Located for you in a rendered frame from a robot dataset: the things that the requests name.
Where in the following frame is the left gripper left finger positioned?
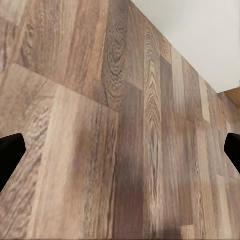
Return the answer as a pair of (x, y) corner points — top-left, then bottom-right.
(0, 133), (26, 193)

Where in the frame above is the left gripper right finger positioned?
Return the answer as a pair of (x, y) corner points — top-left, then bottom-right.
(224, 133), (240, 173)

